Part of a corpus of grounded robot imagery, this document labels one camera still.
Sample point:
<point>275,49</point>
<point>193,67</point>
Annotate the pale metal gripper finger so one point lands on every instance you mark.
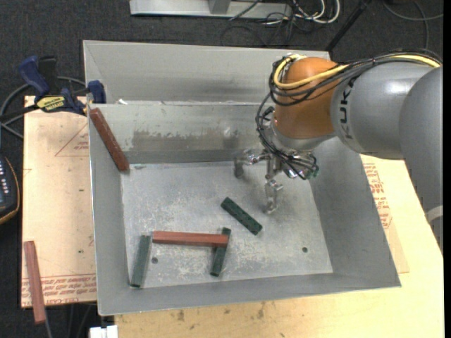
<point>241,164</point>
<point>272,195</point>

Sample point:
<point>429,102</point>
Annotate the dark green flat block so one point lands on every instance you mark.
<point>241,216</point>
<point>141,261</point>
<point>220,255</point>

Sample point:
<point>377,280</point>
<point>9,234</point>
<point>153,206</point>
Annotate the grey metal bin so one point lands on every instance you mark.
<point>197,203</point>

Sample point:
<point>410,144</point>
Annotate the red-brown flat block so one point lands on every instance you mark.
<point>35,283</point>
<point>190,238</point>
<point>109,139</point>

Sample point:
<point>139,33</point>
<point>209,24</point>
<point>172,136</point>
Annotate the brown cardboard board red print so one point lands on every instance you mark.
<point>58,188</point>

